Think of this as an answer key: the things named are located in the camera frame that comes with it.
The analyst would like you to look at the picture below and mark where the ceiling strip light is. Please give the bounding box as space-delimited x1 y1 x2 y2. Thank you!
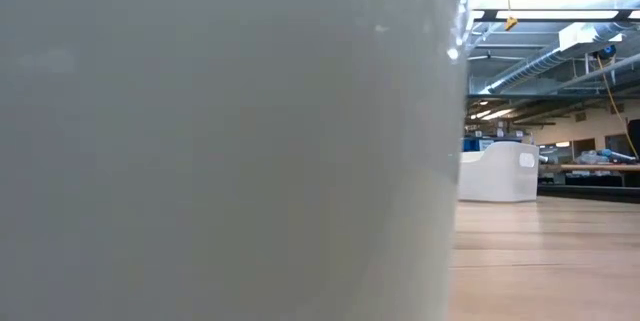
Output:
469 107 516 122

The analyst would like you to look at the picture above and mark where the black aluminium table frame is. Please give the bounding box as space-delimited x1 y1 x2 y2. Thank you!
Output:
536 183 640 206

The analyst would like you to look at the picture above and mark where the ceiling light panel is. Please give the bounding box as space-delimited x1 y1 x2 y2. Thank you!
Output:
469 8 640 23

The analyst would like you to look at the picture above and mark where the blue storage crate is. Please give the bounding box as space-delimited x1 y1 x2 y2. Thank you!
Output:
462 136 496 153

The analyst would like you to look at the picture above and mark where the white duct box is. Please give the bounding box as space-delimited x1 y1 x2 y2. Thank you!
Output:
558 22 625 53

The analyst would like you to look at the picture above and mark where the yellow hanging cable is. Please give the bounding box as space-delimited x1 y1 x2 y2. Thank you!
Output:
594 53 640 160

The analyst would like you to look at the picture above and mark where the small white plastic bin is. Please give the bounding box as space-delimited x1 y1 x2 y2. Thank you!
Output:
457 140 541 204

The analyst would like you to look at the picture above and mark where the wooden background table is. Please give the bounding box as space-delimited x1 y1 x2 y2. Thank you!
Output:
539 162 640 173

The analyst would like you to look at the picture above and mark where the light blue background robot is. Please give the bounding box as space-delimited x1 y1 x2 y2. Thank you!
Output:
579 148 639 165

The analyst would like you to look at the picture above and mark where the silver ventilation duct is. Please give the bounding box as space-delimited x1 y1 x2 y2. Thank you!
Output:
477 20 640 96

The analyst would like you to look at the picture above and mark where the large white plastic bin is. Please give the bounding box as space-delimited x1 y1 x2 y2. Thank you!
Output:
0 0 471 321

